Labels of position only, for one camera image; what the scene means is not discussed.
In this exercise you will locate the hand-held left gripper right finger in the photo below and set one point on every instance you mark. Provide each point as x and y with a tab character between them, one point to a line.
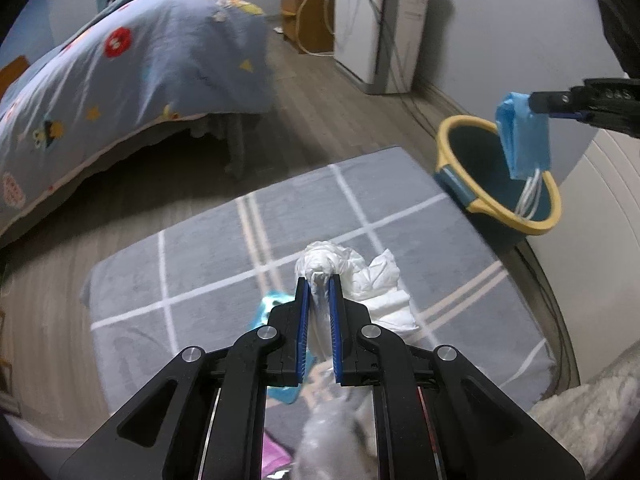
336	330

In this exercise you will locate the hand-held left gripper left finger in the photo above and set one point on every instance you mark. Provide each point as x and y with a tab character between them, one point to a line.
302	330

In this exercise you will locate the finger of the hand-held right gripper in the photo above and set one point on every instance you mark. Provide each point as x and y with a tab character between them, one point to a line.
560	97
610	122

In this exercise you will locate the blue face mask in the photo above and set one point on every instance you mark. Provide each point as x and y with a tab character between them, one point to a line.
525	140

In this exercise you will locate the white tissue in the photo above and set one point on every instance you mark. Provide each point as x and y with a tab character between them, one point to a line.
390	305

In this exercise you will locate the white plastic bag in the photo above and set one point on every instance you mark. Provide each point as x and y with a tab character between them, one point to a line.
320	260

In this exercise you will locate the blue bin with yellow rim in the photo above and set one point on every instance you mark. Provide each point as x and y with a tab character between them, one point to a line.
480	160

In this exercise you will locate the pink wrapper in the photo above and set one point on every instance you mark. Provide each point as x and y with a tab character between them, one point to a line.
275	455

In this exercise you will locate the white cabinet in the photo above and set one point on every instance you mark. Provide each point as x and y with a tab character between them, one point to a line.
600	235

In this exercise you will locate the grey checked cushion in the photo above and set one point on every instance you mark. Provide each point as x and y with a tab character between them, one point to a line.
200	270

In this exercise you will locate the grey bed skirt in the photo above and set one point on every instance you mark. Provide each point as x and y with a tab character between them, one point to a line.
235	135

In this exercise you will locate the white air purifier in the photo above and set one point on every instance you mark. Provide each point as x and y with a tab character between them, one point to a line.
360	35

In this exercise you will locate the wooden nightstand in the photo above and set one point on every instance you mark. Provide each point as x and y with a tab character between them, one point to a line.
310	15

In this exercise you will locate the white fluffy rug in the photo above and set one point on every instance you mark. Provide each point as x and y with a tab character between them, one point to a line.
590	400

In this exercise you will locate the bed with blue quilt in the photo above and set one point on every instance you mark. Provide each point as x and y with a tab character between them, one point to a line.
125	85

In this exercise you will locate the wooden headboard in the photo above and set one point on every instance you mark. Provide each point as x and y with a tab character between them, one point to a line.
10	77

